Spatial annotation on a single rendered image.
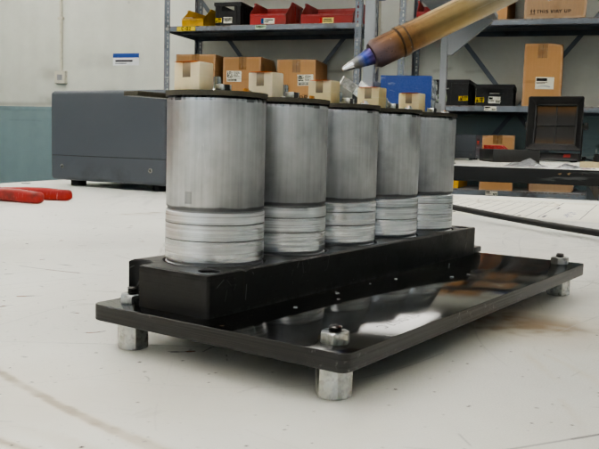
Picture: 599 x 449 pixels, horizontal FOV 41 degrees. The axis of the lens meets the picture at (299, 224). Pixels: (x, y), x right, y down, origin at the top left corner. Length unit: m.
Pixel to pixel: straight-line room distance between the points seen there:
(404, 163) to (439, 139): 0.03
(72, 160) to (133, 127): 0.09
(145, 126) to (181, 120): 0.58
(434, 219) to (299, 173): 0.09
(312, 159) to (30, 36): 5.85
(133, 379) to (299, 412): 0.04
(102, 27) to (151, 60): 0.43
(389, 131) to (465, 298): 0.07
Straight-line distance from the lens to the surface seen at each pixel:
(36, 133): 5.97
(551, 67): 4.39
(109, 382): 0.17
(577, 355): 0.21
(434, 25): 0.22
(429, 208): 0.28
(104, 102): 0.81
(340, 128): 0.23
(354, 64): 0.22
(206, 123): 0.19
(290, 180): 0.21
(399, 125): 0.26
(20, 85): 6.07
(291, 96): 0.21
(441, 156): 0.28
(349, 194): 0.23
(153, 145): 0.77
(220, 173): 0.19
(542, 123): 3.35
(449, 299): 0.21
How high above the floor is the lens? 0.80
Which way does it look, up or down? 6 degrees down
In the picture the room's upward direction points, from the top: 2 degrees clockwise
